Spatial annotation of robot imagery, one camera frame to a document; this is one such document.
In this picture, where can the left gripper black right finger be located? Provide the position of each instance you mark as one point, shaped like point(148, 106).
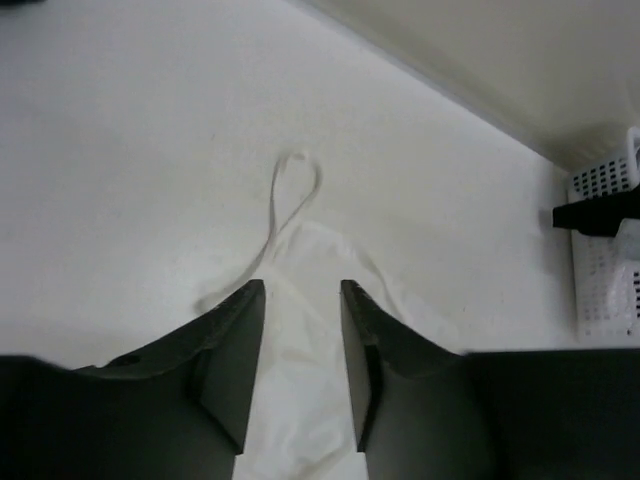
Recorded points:
point(422, 412)

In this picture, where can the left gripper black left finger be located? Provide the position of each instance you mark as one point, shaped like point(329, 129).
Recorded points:
point(176, 408)

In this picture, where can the white tank top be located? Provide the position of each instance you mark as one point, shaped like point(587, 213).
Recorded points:
point(300, 424)

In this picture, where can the crumpled black tank top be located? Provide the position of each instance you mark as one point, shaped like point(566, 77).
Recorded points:
point(598, 217)

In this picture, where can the white plastic laundry basket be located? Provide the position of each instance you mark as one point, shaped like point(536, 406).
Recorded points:
point(606, 284)

